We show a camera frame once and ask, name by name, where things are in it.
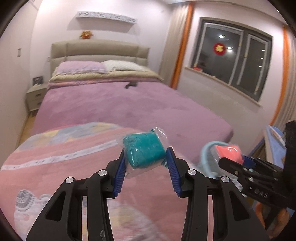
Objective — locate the orange beige curtain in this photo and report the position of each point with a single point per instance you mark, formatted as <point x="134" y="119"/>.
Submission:
<point x="176" y="43"/>

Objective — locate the beige padded headboard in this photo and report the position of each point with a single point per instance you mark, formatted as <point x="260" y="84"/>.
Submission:
<point x="98" y="51"/>

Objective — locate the orange plush toy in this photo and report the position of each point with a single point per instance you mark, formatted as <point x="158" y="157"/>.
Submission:
<point x="86" y="35"/>

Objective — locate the dark framed window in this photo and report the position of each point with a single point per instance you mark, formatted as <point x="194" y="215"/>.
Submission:
<point x="246" y="62"/>

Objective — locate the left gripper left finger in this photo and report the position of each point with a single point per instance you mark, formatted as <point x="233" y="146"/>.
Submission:
<point x="61" y="218"/>

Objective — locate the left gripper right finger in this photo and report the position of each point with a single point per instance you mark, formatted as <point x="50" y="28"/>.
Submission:
<point x="233" y="217"/>

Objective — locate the purple bed sheet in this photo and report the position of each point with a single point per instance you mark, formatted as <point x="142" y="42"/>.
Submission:
<point x="188" y="125"/>

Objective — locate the light blue plastic basket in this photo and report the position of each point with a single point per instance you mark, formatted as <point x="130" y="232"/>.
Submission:
<point x="208" y="165"/>

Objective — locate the person hand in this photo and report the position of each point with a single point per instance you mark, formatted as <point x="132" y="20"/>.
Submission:
<point x="281" y="219"/>

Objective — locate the pink packaged cloth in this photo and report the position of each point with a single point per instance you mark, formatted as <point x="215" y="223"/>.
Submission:
<point x="231" y="152"/>

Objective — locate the pink patterned blanket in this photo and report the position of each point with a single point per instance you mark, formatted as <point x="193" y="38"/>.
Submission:
<point x="146" y="209"/>

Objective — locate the small picture frame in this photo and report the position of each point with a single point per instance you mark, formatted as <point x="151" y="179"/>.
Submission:
<point x="38" y="80"/>

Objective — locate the folded beige quilt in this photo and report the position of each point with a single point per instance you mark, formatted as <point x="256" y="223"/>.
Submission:
<point x="58" y="81"/>

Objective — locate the white dotted pillow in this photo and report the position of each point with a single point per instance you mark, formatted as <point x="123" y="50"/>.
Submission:
<point x="119" y="65"/>

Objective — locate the red fu window sticker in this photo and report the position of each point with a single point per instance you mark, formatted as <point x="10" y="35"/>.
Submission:
<point x="219" y="49"/>

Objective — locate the beige bedside table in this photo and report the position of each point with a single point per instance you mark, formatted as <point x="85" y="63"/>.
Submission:
<point x="35" y="96"/>

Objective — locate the teal packaged cloth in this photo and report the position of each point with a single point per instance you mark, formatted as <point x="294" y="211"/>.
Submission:
<point x="144" y="151"/>

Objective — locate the purple pillow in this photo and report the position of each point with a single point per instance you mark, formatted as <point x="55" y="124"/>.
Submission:
<point x="79" y="67"/>

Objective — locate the dark object on bed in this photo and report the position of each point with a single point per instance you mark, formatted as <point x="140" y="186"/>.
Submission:
<point x="131" y="84"/>

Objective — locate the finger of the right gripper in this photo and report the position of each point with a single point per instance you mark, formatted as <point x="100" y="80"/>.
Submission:
<point x="234" y="168"/>
<point x="248" y="162"/>

